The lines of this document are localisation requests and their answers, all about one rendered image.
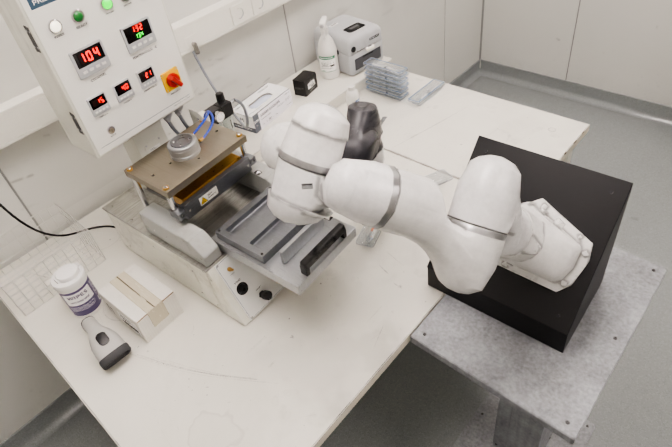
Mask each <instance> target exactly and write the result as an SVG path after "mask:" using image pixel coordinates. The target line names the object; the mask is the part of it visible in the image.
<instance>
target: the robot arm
mask: <svg viewBox="0 0 672 447"><path fill-rule="evenodd" d="M381 134H382V126H381V120H380V115H379V111H378V108H377V106H376V104H374V103H370V102H366V101H358V102H353V103H352V104H350V105H348V110H347V118H346V117H345V116H344V115H343V114H342V113H341V112H340V111H339V110H338V109H337V108H335V107H333V106H331V105H328V104H325V103H318V102H313V103H306V104H304V105H302V106H300V107H299V108H298V109H297V111H296V113H295V114H294V116H293V118H292V120H291V121H287V122H283V123H278V124H274V125H273V126H272V127H270V128H269V129H268V130H267V131H266V132H265V133H264V134H263V136H262V140H261V145H260V150H261V156H262V158H263V160H264V161H265V163H266V164H267V166H268V167H269V168H272V169H274V170H275V173H274V178H273V183H272V188H269V189H268V199H267V205H268V207H269V209H270V210H271V212H272V213H273V215H274V216H276V217H277V218H279V219H280V220H281V221H283V222H284V223H290V224H295V225H308V224H313V223H318V222H319V221H320V220H321V219H323V218H329V217H330V216H331V215H332V214H333V212H332V211H331V210H329V209H328V208H330V209H332V210H333V211H334V212H336V213H338V214H340V215H342V216H344V217H346V218H348V219H350V220H352V221H354V222H357V223H360V224H362V225H366V226H369V227H372V228H374V229H376V230H380V231H383V232H387V233H391V234H394V235H398V236H402V237H405V238H407V239H409V240H411V241H413V242H414V243H416V244H417V245H419V246H420V247H421V248H422V249H423V250H424V251H425V253H426V254H427V256H428V257H429V259H430V261H431V262H432V265H433V268H434V271H435V274H436V276H437V278H438V280H439V281H440V282H441V283H442V284H443V285H444V286H445V287H446V288H448V289H450V290H452V291H455V292H457V293H462V294H472V293H476V292H479V291H482V290H483V289H484V287H485V286H486V284H487V282H488V281H489V279H490V278H491V276H492V275H493V273H494V271H495V270H496V267H497V265H499V266H501V267H503V268H505V269H507V270H510V271H512V272H514V273H516V274H518V275H520V276H522V277H525V278H527V279H529V280H531V281H533V282H535V283H538V284H540V285H542V286H544V287H546V288H548V289H550V290H553V291H555V292H558V291H560V290H562V289H564V288H567V287H569V286H571V285H572V284H573V283H574V281H575V280H576V279H577V277H578V276H579V275H580V273H581V272H582V271H583V269H584V268H585V267H586V265H587V264H588V263H589V261H590V256H591V251H592V247H593V243H592V242H591V241H590V240H588V239H587V238H586V237H585V236H584V235H583V234H582V233H581V232H580V231H579V230H577V229H576V228H575V227H574V226H573V225H572V224H571V223H570V222H569V221H568V220H566V219H565V218H564V217H563V216H562V215H561V214H560V213H559V212H558V211H557V210H555V209H554V208H553V207H552V206H551V205H550V204H549V203H548V202H547V201H546V200H544V199H543V198H542V199H539V200H535V201H532V202H524V203H521V200H520V188H521V174H520V172H519V170H518V169H517V167H516V165H515V164H513V163H512V162H510V161H508V160H507V159H505V158H503V157H500V156H495V155H485V156H478V157H476V158H474V159H472V160H471V161H470V162H469V164H468V165H467V167H466V169H465V170H464V172H463V174H462V176H461V177H460V179H459V181H458V183H457V186H456V189H455V192H454V196H453V199H452V202H451V205H450V208H449V212H448V215H449V216H448V215H447V212H446V207H445V202H444V198H443V195H442V193H441V191H440V188H439V186H438V184H436V183H435V182H434V181H433V180H432V179H430V178H429V177H425V176H422V175H418V174H415V173H411V172H408V171H404V170H401V169H398V168H396V167H395V166H391V165H387V164H383V162H384V160H385V157H384V146H383V142H382V140H381Z"/></svg>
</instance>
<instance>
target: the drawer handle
mask: <svg viewBox="0 0 672 447"><path fill-rule="evenodd" d="M346 236H347V233H346V228H345V226H344V225H343V224H341V223H338V224H337V225H336V226H335V227H334V228H333V229H332V230H331V231H330V232H329V233H328V234H327V235H326V236H325V237H324V238H323V239H322V240H321V241H320V242H319V243H318V244H317V245H316V246H315V247H314V248H313V249H312V250H311V251H310V252H309V253H308V254H307V255H306V256H305V257H304V258H303V259H302V260H301V261H300V269H301V273H302V274H304V275H306V276H309V275H310V274H311V272H310V267H311V266H312V265H313V264H314V263H315V262H316V261H317V260H318V259H319V258H320V257H321V256H322V255H323V254H324V253H325V252H326V251H327V250H328V249H329V248H330V247H331V246H332V245H333V244H334V243H335V242H336V241H337V240H338V239H339V237H342V238H345V237H346Z"/></svg>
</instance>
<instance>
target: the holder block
mask: <svg viewBox="0 0 672 447"><path fill-rule="evenodd" d="M269 188H272V187H271V186H269V187H268V188H266V189H265V190H264V191H263V192H262V193H260V194H259V195H258V196H257V197H256V198H254V199H253V200H252V201H251V202H250V203H249V204H247V205H246V206H245V207H244V208H243V209H241V210H240V211H239V212H238V213H237V214H235V215H234V216H233V217H232V218H231V219H229V220H228V221H227V222H226V223H225V224H223V225H222V226H221V227H220V228H219V229H217V230H216V231H215V232H216V235H217V238H218V239H220V240H222V241H224V242H225V243H227V244H229V245H231V246H233V247H234V248H236V249H238V250H240V251H242V252H243V253H245V254H247V255H249V256H251V257H252V258H254V259H256V260H258V261H260V262H262V263H263V264H265V263H266V262H267V261H269V260H270V259H271V258H272V257H273V256H274V255H275V254H276V253H277V252H278V251H279V250H280V249H281V248H282V247H283V246H284V245H285V244H286V243H287V242H288V241H290V240H291V239H292V238H293V237H294V236H295V235H296V234H297V233H298V232H299V231H300V230H301V229H302V228H303V227H304V226H305V225H295V224H290V223H284V222H283V221H281V220H280V219H279V218H277V217H276V216H274V215H273V213H272V212H271V210H270V209H269V207H268V205H267V199H268V189H269Z"/></svg>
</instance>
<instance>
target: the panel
mask: <svg viewBox="0 0 672 447"><path fill-rule="evenodd" d="M213 267H214V268H215V270H216V271H217V273H218V274H219V276H220V277H221V279H222V280H223V282H224V283H225V284H226V286H227V287H228V289H229V290H230V292H231V293H232V295H233V296H234V298H235V299H236V300H237V302H238V303H239V305H240V306H241V308H242V309H243V311H244V312H245V314H246V315H247V316H248V318H249V319H250V321H252V320H253V319H254V318H255V317H256V316H257V315H258V314H259V313H260V312H261V311H262V310H263V309H264V308H265V307H266V306H267V304H268V303H269V302H270V301H271V300H272V299H273V298H274V297H275V296H276V295H277V294H278V293H279V292H280V291H281V290H282V289H283V288H284V286H282V285H281V284H279V283H277V282H275V281H274V280H272V279H270V278H268V277H267V276H265V275H263V274H261V273H259V272H258V271H256V270H254V269H252V268H251V267H249V266H247V265H245V264H244V263H242V262H240V261H238V260H237V259H235V258H233V257H231V256H230V255H228V254H227V255H226V256H225V257H224V258H222V259H221V260H220V261H219V262H218V263H217V264H216V265H215V266H213ZM242 283H245V284H247V285H248V291H247V293H246V294H240V293H239V291H238V287H239V285H240V284H242ZM262 290H263V291H264V290H268V291H271V292H272V298H271V299H270V300H264V299H262V298H261V297H259V293H260V292H261V291H262Z"/></svg>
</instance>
